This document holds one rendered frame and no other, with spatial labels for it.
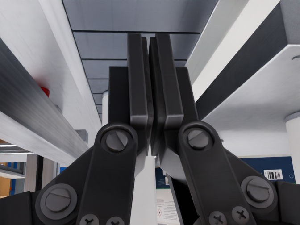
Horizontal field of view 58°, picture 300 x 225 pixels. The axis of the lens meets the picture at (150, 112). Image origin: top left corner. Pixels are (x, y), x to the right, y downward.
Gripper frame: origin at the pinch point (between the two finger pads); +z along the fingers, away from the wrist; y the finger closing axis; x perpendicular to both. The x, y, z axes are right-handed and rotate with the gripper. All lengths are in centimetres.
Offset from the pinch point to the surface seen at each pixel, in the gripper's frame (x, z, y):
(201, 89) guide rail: -5.2, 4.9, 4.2
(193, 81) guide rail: -4.3, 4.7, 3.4
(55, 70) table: -17.1, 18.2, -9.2
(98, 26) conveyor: -2.5, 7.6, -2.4
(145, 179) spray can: -15.4, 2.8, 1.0
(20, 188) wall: -722, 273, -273
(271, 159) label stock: -42, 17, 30
